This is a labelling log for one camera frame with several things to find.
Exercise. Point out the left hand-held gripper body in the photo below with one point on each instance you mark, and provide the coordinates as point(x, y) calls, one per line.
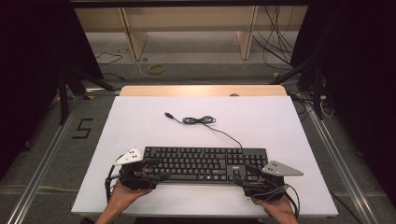
point(137, 182)

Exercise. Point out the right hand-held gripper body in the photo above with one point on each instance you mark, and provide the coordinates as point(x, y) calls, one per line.
point(264, 188)

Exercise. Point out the black metal stand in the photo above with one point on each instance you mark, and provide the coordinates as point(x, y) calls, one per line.
point(317, 93)
point(63, 99)

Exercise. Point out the person's left hand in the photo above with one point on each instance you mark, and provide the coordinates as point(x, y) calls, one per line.
point(123, 197)

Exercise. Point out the black keyboard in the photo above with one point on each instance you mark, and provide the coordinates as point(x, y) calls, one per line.
point(199, 163)

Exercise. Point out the black curtain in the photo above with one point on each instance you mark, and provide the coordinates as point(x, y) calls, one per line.
point(358, 77)
point(31, 62)

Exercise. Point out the aluminium floor rail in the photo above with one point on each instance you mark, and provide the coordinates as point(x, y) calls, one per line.
point(339, 161)
point(40, 168)

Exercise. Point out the wooden table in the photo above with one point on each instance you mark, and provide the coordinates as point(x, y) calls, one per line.
point(186, 90)

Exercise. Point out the person's right hand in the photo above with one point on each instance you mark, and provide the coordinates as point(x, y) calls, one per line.
point(278, 207)

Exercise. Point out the light wooden bench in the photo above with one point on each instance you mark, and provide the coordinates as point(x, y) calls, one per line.
point(186, 18)

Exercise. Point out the white board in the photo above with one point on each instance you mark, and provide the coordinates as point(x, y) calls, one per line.
point(249, 130)

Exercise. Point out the grey table grommet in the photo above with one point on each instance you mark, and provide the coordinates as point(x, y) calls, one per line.
point(234, 94)

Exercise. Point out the yellow tape roll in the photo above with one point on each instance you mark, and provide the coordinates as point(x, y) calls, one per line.
point(156, 68)

